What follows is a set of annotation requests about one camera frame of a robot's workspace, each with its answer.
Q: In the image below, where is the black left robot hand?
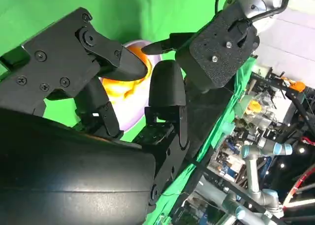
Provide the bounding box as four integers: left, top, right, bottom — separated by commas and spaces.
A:
142, 32, 215, 95

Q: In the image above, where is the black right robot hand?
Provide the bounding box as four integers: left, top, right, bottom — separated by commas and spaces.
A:
0, 7, 190, 225

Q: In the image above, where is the orange and white bread roll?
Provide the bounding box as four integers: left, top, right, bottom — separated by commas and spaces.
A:
100, 44, 151, 100

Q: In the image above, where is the green table cloth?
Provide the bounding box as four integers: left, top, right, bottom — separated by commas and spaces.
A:
0, 0, 258, 225

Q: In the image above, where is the lilac plate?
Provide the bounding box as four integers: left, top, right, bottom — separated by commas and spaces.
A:
112, 39, 164, 138

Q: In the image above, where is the yellow orange object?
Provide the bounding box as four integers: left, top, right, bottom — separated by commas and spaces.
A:
247, 100, 263, 112

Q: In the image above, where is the orange plastic part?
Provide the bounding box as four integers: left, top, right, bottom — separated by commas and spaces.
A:
287, 81, 307, 92

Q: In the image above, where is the red hoop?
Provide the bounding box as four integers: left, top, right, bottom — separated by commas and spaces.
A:
283, 165, 315, 208

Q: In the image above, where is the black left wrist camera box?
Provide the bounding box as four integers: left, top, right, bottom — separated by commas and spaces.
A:
188, 6, 260, 88

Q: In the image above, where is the black machine frame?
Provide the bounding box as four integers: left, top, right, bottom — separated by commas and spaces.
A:
251, 69, 315, 143

